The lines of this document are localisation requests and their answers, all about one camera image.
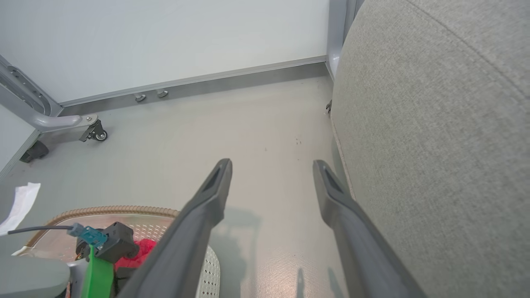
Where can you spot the black caster wheel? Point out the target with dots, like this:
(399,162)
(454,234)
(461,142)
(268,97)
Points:
(35,152)

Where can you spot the white perforated basket brown rim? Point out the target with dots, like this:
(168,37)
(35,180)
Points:
(153,225)

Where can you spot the white paper sheet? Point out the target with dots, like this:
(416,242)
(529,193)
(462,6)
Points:
(18,205)

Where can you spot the green camera mount band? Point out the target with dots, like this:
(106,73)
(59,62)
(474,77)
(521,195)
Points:
(98,275)

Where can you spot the grey vertical frame post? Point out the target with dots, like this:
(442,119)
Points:
(337,33)

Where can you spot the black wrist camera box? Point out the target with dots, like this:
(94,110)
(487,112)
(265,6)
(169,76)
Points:
(118,242)

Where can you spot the red clothing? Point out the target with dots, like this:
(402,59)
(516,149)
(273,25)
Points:
(138,253)

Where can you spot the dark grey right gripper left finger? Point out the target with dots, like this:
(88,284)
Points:
(190,240)

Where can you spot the grey metal frame leg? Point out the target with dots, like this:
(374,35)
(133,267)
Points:
(37,118)

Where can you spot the round metal foot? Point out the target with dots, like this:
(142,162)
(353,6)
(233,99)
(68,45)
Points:
(162,93)
(140,97)

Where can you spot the grey fabric sofa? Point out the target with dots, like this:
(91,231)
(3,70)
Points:
(434,145)

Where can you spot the small grey caster wheel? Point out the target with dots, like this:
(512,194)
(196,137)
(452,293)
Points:
(96,132)

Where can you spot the aluminium baseboard rail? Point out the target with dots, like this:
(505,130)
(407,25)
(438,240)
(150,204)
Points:
(207,85)

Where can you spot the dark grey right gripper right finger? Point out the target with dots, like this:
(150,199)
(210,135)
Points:
(356,244)

